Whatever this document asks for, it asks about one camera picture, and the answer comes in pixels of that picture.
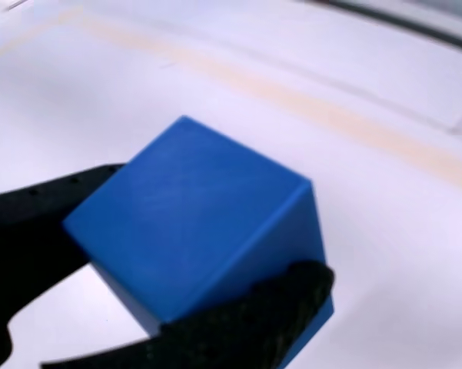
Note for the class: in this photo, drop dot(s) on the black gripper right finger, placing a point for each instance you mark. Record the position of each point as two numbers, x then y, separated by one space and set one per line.
234 334

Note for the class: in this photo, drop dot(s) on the blue cube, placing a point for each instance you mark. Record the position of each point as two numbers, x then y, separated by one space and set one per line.
184 215

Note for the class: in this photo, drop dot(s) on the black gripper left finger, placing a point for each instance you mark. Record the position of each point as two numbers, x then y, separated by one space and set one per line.
27 238

